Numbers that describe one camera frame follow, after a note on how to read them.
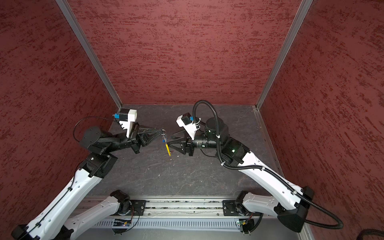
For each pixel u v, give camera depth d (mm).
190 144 486
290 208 387
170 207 757
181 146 504
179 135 562
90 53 887
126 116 432
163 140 508
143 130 479
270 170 421
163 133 509
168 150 523
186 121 482
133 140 448
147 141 499
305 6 710
